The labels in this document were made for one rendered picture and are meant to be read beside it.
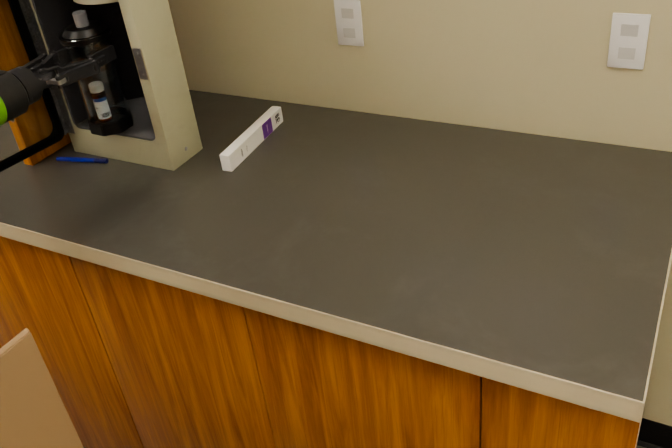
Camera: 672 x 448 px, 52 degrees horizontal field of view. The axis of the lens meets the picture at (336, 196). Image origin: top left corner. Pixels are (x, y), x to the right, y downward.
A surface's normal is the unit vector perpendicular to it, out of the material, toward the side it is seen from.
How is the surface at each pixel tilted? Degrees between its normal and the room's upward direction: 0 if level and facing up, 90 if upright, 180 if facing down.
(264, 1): 90
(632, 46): 90
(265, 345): 90
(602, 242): 0
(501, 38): 90
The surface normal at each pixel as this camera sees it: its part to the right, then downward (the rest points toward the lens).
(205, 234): -0.11, -0.84
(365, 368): -0.46, 0.51
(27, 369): 0.88, 0.18
